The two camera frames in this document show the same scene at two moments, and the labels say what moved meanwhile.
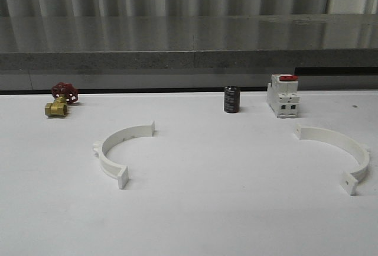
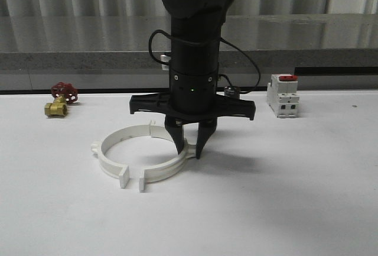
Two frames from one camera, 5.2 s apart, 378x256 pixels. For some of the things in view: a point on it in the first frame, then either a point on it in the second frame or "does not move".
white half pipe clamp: [361, 151] → [188, 151]
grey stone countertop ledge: [198, 41] does not move
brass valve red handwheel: [63, 94] does not move
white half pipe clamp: [123, 174] does not move
